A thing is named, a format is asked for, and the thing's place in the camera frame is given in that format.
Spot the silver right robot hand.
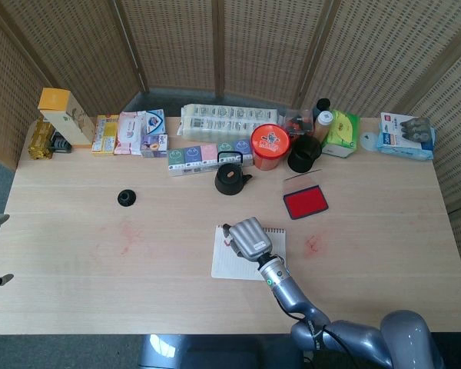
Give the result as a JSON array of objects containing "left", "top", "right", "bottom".
[{"left": 221, "top": 217, "right": 274, "bottom": 263}]

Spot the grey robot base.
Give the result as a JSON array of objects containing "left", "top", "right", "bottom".
[{"left": 138, "top": 333, "right": 304, "bottom": 369}]

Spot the white spiral notepad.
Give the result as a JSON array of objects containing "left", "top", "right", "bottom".
[{"left": 211, "top": 224, "right": 288, "bottom": 281}]

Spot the red ink pad clear lid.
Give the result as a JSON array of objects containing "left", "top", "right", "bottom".
[{"left": 281, "top": 170, "right": 330, "bottom": 221}]

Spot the gold foil package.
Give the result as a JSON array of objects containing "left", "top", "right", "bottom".
[{"left": 27, "top": 118, "right": 57, "bottom": 161}]

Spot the orange lidded tub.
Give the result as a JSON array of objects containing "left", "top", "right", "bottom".
[{"left": 250, "top": 123, "right": 292, "bottom": 171}]

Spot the multicolour pocket tissue pack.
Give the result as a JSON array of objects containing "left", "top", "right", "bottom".
[{"left": 166, "top": 138, "right": 255, "bottom": 178}]

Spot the black mesh pen cup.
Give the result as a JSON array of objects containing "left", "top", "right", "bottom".
[{"left": 287, "top": 135, "right": 323, "bottom": 173}]

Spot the tall beige gift box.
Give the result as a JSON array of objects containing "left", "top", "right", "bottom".
[{"left": 38, "top": 88, "right": 96, "bottom": 150}]

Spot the large clear tissue bundle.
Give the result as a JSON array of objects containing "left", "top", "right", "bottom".
[{"left": 177, "top": 103, "right": 284, "bottom": 141}]

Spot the clear plastic clip box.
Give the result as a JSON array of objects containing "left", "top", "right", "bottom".
[{"left": 283, "top": 108, "right": 316, "bottom": 136}]

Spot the small black round cap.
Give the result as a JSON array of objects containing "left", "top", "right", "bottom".
[{"left": 117, "top": 189, "right": 138, "bottom": 208}]

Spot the small purple box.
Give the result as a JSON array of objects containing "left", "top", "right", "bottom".
[{"left": 140, "top": 133, "right": 169, "bottom": 159}]

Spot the brown bottle white cap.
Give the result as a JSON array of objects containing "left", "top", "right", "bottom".
[{"left": 313, "top": 110, "right": 333, "bottom": 142}]

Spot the flat yellow box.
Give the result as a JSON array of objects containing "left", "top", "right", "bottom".
[{"left": 91, "top": 114, "right": 120, "bottom": 156}]

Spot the green tissue pack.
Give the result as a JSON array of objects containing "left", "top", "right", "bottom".
[{"left": 321, "top": 109, "right": 361, "bottom": 159}]

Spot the blue and white box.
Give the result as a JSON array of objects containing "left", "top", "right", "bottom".
[{"left": 141, "top": 108, "right": 166, "bottom": 136}]

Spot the pale round disc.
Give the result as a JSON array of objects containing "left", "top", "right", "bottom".
[{"left": 359, "top": 131, "right": 380, "bottom": 152}]

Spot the pink wet wipes pack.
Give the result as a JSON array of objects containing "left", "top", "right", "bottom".
[{"left": 113, "top": 111, "right": 147, "bottom": 156}]

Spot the light blue plastic pack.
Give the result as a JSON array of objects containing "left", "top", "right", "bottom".
[{"left": 375, "top": 128, "right": 436, "bottom": 161}]

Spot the correction tape blister pack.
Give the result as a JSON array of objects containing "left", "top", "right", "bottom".
[{"left": 379, "top": 111, "right": 433, "bottom": 150}]

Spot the woven folding screen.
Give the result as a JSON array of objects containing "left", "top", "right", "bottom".
[{"left": 0, "top": 0, "right": 461, "bottom": 304}]

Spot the black teapot with handle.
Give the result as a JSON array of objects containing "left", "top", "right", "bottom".
[{"left": 214, "top": 151, "right": 254, "bottom": 196}]

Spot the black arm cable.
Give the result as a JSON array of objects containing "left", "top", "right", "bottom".
[{"left": 321, "top": 324, "right": 370, "bottom": 369}]

